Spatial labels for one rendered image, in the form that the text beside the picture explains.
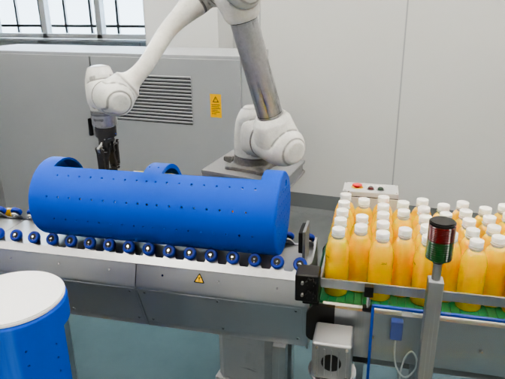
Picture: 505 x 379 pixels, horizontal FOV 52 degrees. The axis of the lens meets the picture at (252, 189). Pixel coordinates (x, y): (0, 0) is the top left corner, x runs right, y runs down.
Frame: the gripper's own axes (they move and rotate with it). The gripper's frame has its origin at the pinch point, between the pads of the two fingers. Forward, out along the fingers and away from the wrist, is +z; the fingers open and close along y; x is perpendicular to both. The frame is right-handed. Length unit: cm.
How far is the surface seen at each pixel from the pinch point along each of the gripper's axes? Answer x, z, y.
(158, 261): 24.3, 22.1, 17.2
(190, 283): 36.4, 28.3, 19.0
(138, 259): 17.1, 22.2, 17.3
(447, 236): 112, -9, 45
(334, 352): 87, 31, 41
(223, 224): 49, 5, 20
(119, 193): 12.7, -2.1, 17.9
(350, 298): 90, 25, 22
